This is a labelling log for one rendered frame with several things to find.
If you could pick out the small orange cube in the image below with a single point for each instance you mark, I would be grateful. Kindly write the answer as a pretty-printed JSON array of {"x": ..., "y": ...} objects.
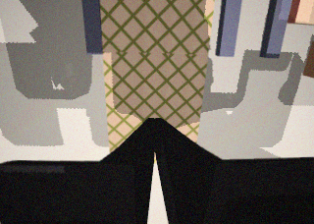
[{"x": 309, "y": 68}]

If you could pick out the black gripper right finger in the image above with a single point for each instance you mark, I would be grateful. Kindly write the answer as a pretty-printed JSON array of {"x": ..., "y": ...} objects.
[{"x": 196, "y": 184}]

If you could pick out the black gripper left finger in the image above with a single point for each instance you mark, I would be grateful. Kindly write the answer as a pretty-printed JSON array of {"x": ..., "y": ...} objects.
[{"x": 116, "y": 188}]

